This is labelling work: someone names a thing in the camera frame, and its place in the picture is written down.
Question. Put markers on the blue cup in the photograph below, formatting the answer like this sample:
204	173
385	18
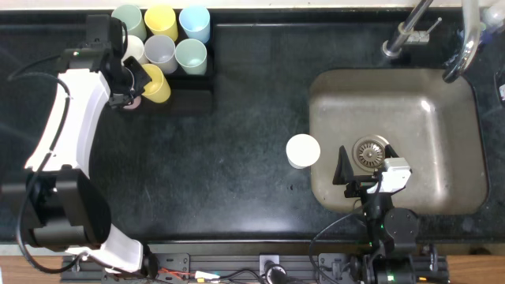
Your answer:
194	21

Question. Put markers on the pink cup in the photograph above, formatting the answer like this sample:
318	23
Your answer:
134	105

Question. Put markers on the grey cup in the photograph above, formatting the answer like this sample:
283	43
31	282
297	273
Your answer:
159	51

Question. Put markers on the blue soap bottle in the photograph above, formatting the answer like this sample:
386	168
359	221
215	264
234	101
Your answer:
495	16

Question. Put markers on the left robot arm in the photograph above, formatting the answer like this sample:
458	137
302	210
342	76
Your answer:
79	118

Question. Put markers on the steel tap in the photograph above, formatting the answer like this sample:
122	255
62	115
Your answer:
394	41

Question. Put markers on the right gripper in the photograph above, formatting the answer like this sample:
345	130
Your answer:
357	187

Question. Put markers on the steel sink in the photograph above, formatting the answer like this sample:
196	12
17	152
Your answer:
434	130

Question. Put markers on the mounting rail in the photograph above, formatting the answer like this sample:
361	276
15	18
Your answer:
229	264

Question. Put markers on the white cup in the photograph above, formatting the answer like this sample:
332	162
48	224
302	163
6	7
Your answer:
303	150
136	49

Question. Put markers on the yellow cup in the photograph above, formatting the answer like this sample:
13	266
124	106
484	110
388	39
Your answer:
159	19
158	88

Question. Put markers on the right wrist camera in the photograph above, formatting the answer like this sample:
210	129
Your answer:
394	175

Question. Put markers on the green cup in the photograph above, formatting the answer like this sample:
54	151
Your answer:
132	19
191	55

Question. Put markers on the clear plastic package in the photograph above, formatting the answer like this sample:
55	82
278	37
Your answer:
502	90

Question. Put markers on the black tray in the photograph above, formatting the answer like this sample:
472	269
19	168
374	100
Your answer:
193	98

